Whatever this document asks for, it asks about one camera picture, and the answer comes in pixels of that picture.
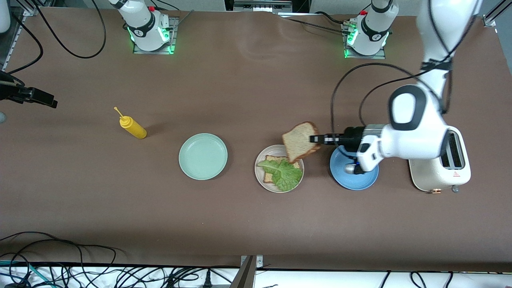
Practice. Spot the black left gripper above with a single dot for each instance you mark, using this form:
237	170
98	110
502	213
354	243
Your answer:
352	136

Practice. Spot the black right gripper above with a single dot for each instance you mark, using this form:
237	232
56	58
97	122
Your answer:
12	92

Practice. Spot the dark crust bread slice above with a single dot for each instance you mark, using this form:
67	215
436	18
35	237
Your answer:
300	142

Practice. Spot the beige plate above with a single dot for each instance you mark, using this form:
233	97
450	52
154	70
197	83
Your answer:
276	150

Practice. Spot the green lettuce leaf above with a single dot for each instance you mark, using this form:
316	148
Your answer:
284	174

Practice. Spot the light wheat bread slice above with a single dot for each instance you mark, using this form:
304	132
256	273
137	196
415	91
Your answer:
268	176

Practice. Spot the yellow squeeze bottle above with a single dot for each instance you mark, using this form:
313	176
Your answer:
136	128

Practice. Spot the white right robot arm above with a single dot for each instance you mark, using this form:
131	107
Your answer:
150	40

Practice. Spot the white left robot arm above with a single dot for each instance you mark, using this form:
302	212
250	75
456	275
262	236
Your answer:
420	132

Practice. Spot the blue plate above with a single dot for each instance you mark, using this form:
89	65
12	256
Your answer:
354	180

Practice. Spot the mint green plate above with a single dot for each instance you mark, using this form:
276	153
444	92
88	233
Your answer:
203	156

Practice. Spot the brown table cover sheet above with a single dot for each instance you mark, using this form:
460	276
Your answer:
256	100

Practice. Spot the cream white toaster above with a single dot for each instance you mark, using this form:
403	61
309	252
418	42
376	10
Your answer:
452	176

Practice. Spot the black power plug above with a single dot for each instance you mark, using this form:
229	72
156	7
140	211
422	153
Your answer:
207	279

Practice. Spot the silver aluminium frame strut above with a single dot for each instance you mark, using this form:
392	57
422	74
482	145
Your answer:
24	8
494	18

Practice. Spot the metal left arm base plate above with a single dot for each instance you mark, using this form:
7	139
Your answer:
380	56

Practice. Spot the silver post foot bracket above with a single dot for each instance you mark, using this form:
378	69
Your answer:
259	262

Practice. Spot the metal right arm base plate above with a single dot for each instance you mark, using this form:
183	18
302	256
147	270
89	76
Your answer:
173	38

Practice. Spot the grey metal frame piece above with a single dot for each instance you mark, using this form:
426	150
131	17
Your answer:
262	6

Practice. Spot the grey aluminium camera post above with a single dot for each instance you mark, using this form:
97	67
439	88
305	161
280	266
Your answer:
244	276

